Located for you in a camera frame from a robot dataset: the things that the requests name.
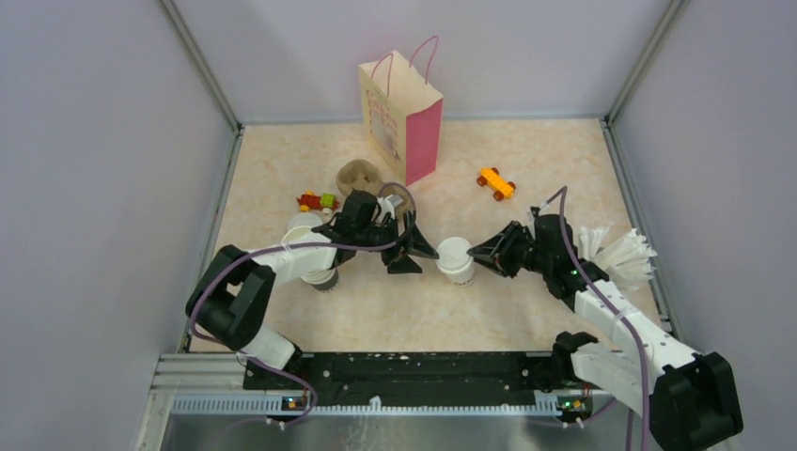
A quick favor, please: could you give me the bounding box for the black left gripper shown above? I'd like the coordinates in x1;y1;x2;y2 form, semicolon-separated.
356;210;439;274

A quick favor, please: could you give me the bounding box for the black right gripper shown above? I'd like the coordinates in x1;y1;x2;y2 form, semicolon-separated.
468;221;552;278

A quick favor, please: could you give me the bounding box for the white plastic cup lid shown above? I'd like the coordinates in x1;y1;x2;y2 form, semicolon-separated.
436;237;473;272

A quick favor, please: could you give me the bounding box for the white paper coffee cup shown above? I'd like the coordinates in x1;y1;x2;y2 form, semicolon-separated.
437;261;475;287

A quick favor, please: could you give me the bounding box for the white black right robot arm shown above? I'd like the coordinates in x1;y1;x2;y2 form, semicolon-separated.
467;214;743;450

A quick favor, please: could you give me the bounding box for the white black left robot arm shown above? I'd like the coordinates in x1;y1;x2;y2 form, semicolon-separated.
185;190;439;389

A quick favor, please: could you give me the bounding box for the yellow toy brick car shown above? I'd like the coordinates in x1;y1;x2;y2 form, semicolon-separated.
477;167;516;202

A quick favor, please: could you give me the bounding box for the stack of paper cups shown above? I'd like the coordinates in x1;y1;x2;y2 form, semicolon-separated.
282;225;339;292

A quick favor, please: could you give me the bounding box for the brown cardboard cup carrier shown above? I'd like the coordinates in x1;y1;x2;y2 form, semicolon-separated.
336;159;398;220

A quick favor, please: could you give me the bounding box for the red toy brick car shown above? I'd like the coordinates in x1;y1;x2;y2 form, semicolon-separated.
296;191;340;216

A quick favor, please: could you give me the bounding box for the pink paper gift bag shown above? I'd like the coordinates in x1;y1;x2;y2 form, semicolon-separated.
358;35;444;185

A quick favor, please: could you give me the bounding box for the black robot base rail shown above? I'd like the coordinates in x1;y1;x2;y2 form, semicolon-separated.
242;351;615;409

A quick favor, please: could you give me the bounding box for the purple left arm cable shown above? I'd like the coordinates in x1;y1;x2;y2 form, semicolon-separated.
186;181;419;430

